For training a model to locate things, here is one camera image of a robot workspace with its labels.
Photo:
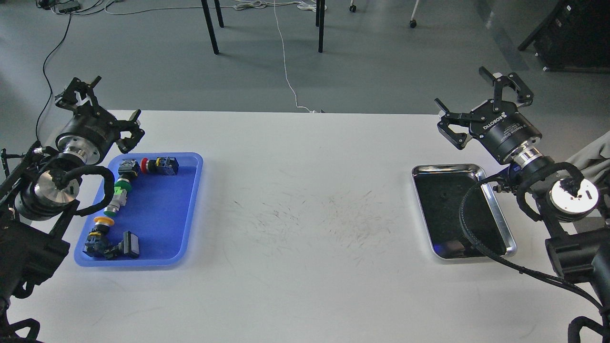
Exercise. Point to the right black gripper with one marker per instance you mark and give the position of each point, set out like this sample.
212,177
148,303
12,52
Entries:
505,128

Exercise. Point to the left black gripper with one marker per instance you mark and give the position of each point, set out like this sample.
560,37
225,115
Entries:
89,130

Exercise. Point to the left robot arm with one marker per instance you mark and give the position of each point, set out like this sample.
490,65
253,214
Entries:
48,188

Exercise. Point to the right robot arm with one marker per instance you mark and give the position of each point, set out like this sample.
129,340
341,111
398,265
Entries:
545,190

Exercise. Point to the silver metal tray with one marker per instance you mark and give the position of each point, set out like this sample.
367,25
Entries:
440,190

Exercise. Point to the blue plastic tray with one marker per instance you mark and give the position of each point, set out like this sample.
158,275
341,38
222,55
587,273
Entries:
159,210

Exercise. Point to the grey cloth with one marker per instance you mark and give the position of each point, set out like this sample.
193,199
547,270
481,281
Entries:
593,161

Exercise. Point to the black cabinet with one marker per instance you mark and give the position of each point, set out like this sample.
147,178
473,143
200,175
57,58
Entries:
574,37

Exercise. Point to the power strip on floor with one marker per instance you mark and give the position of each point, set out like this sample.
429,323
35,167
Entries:
59,6

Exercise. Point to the black green pushbutton switch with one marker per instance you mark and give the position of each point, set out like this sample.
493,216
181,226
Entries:
128,171

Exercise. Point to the green white pushbutton switch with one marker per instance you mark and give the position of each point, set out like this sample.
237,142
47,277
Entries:
119,199

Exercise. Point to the red emergency stop button switch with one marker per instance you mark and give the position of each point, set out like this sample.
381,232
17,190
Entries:
167,166

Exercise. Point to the yellow pushbutton switch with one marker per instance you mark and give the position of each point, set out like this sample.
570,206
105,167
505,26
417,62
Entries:
97,244

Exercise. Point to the black square pushbutton switch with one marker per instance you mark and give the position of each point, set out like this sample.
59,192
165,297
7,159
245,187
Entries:
129,246

